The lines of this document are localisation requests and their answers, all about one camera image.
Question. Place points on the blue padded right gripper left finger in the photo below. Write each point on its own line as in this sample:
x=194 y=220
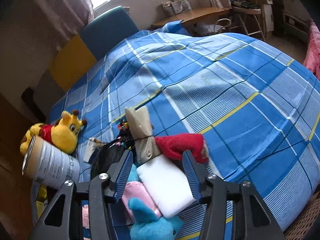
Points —
x=119 y=173

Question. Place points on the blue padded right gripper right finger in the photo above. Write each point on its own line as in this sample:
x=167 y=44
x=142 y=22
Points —
x=196 y=174

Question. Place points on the red christmas sock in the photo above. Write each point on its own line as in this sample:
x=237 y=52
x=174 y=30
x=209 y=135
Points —
x=173 y=146

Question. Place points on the pink fabric pouch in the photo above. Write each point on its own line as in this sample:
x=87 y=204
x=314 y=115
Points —
x=136 y=189

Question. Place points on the white rectangular sponge pad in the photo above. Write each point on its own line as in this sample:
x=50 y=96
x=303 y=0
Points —
x=166 y=184

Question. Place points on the beige rolled cloth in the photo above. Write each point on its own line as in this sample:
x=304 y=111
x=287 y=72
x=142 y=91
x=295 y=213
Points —
x=141 y=129

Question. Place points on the pink fluffy sock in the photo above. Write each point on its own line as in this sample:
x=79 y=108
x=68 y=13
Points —
x=85 y=216

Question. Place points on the light blue plush toy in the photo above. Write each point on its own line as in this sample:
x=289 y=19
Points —
x=146 y=224

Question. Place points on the yellow giraffe plush toy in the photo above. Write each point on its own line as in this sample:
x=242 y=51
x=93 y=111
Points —
x=63 y=134

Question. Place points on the white metal tin can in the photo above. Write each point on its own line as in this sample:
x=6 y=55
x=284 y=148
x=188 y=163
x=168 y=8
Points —
x=48 y=165

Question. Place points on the gold storage box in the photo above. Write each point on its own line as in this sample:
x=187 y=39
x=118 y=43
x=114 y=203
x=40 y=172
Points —
x=41 y=200

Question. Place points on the blue plaid bed cover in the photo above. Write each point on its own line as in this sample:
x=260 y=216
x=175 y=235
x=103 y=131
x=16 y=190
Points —
x=257 y=108

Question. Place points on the grey headboard cushion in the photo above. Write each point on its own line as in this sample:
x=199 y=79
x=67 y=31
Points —
x=47 y=92

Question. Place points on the wicker basket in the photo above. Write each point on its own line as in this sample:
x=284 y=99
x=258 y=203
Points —
x=306 y=225

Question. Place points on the yellow headboard cushion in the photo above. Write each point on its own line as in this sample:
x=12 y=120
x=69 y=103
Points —
x=71 y=63

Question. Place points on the teal headboard cushion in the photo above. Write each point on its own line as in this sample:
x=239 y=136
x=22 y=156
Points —
x=107 y=30

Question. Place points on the wooden desk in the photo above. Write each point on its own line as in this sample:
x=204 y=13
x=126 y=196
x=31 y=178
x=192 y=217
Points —
x=192 y=16

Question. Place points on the pink blanket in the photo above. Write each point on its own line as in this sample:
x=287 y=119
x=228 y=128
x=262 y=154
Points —
x=312 y=59

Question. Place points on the books on desk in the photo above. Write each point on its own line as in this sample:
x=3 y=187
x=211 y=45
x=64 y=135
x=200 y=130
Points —
x=173 y=7

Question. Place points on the pink window curtain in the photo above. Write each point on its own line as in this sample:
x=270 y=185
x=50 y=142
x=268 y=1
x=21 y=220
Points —
x=68 y=17

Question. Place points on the white folding chair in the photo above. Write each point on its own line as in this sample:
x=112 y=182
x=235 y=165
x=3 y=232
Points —
x=244 y=9

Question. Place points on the black headboard post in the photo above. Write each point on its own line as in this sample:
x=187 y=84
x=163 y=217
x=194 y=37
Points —
x=28 y=99

